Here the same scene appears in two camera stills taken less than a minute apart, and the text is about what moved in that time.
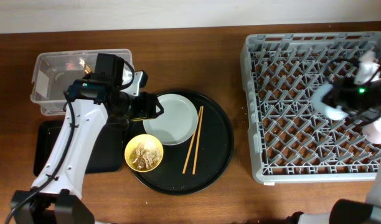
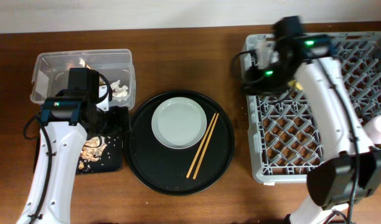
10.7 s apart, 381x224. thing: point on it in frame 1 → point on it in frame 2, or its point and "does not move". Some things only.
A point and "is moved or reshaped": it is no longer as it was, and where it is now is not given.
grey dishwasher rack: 292,141 does not move
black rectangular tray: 104,155 does not move
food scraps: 145,158 → 93,149
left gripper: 147,106 → 121,119
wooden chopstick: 198,139 → 205,146
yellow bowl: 144,153 → 296,84
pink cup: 376,131 does not move
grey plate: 177,124 is moved or reshaped
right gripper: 336,97 → 253,75
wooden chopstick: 195,129 → 201,145
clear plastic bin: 55,71 does not move
